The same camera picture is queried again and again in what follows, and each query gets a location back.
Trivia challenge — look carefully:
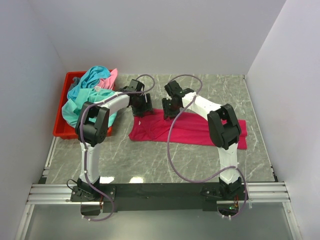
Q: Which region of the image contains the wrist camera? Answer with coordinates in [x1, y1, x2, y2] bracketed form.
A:
[164, 80, 194, 98]
[118, 79, 145, 95]

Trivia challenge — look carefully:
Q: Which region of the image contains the magenta t shirt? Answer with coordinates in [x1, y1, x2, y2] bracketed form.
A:
[128, 107, 248, 150]

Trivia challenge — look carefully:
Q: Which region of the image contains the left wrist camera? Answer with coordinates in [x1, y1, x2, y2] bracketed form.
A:
[118, 79, 145, 95]

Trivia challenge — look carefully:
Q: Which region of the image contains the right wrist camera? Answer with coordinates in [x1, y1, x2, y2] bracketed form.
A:
[164, 80, 194, 98]

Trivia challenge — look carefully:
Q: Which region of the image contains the purple cable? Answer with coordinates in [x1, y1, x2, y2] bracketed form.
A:
[79, 74, 156, 222]
[166, 74, 250, 220]

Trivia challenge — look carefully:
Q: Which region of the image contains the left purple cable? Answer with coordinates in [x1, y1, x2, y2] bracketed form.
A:
[79, 74, 156, 222]

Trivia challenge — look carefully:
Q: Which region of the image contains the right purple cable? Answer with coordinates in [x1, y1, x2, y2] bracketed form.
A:
[166, 74, 250, 220]

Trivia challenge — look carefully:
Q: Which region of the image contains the teal green t shirt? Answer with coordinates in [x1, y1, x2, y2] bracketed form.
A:
[61, 88, 115, 128]

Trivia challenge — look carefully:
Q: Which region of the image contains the aluminium rail frame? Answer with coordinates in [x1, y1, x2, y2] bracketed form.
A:
[14, 137, 83, 240]

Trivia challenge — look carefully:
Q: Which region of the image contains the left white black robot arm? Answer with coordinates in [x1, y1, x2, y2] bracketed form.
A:
[75, 91, 153, 201]

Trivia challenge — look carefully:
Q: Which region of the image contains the pink t shirt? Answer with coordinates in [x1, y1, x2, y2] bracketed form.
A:
[97, 68, 118, 90]

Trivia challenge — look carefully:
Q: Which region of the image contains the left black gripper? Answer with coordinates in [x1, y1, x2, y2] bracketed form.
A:
[131, 93, 154, 118]

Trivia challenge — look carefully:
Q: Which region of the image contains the light blue t shirt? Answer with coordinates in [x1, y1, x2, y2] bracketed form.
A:
[66, 65, 110, 100]

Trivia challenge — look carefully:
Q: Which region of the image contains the black base beam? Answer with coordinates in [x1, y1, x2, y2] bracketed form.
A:
[69, 182, 251, 218]

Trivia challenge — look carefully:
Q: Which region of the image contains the grey t shirt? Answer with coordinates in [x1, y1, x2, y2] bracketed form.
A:
[68, 77, 81, 91]

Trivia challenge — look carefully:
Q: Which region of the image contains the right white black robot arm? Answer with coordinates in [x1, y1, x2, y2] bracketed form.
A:
[162, 92, 245, 200]

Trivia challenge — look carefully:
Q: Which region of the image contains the red plastic bin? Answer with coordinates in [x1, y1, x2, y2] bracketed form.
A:
[53, 70, 102, 140]

